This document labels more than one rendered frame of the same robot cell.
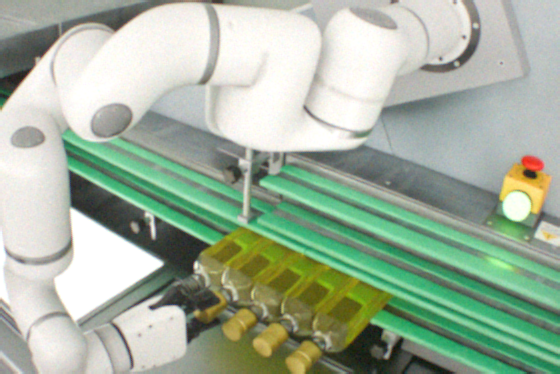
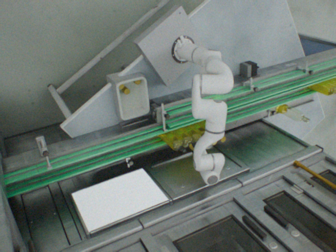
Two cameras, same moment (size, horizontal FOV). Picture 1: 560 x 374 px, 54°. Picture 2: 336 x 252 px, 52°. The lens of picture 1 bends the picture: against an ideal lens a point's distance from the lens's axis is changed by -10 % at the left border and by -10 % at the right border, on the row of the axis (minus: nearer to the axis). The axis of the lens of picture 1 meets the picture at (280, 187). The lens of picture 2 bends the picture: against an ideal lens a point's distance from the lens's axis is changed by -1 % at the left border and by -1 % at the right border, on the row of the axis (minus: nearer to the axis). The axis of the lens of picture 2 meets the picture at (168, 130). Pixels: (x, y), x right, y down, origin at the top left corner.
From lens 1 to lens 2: 1.54 m
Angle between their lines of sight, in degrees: 50
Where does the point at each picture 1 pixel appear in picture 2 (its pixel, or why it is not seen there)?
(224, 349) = (190, 163)
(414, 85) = (181, 68)
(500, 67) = not seen: hidden behind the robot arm
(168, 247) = (125, 170)
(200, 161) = (128, 130)
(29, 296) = (202, 157)
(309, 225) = (178, 119)
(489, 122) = (195, 68)
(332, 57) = not seen: hidden behind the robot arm
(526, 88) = not seen: hidden behind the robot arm
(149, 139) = (102, 139)
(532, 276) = (233, 91)
